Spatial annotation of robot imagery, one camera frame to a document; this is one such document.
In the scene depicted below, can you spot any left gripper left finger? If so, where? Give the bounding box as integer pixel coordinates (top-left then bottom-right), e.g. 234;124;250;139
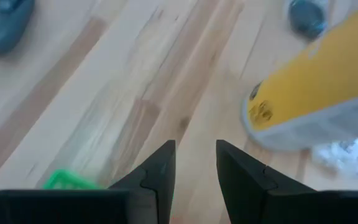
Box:
0;139;177;224

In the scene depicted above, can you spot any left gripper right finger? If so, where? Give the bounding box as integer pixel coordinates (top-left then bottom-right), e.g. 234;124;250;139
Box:
215;139;358;224

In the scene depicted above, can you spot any white yellow wipes canister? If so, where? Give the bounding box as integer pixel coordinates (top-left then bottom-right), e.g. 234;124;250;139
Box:
240;0;358;152

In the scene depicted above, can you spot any dark grey toiletry bottle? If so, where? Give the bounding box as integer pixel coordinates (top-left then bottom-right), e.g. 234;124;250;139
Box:
0;0;36;55

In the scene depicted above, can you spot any green plastic basket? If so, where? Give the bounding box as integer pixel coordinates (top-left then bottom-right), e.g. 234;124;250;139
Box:
41;169;105;191

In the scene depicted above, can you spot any white cotton assortment clear bag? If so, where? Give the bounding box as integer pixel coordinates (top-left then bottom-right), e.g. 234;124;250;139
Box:
311;136;358;183

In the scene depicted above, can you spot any blue object top right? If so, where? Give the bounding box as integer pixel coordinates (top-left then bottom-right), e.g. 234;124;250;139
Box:
287;0;328;40

